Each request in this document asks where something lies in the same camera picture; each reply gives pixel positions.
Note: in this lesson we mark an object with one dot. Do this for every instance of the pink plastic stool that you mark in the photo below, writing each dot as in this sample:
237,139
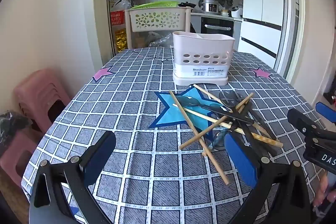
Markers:
15,150

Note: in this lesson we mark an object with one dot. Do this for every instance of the black wok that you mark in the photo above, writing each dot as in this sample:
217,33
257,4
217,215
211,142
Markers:
187,5

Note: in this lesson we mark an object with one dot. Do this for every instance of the red plastic basket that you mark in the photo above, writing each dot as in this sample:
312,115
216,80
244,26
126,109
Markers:
117,18

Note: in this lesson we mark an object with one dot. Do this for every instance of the white plastic utensil holder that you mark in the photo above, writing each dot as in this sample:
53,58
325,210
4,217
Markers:
202,45

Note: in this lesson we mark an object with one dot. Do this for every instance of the grey checked tablecloth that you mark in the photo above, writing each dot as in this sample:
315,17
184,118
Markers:
131,98

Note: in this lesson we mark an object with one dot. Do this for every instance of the black trash bag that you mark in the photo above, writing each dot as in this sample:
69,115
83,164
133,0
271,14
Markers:
11,123

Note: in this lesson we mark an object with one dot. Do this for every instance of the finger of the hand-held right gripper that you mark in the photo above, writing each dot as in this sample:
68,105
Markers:
326,108
302,120

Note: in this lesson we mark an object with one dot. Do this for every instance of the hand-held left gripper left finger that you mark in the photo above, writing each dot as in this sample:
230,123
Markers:
101,158

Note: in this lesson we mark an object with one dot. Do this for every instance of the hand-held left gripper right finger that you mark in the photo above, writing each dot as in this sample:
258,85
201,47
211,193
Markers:
241,161

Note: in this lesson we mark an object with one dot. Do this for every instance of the person's right hand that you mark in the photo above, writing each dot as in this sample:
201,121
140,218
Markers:
321,195

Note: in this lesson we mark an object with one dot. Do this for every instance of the silver pressure cooker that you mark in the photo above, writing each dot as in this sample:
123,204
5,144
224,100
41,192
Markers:
210,6

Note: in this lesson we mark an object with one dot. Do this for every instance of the gold foil package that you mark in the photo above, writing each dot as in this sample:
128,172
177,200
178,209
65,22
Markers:
120,40

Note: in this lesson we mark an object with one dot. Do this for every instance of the small bowl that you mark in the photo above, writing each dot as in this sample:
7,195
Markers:
225,12

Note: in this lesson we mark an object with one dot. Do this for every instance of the stack of pink stools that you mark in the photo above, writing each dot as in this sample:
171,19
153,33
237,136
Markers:
39,98

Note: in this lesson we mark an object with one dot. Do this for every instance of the white flower-hole basket rack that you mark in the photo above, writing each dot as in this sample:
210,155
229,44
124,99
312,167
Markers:
157,19

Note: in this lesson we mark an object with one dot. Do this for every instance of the white refrigerator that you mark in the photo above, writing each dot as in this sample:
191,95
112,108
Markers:
262,3

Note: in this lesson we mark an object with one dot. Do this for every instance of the clear plastic bag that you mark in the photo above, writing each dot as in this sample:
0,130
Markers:
157,40

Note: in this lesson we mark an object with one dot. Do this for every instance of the black built-in oven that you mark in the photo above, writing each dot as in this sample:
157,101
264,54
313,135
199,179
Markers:
218,24

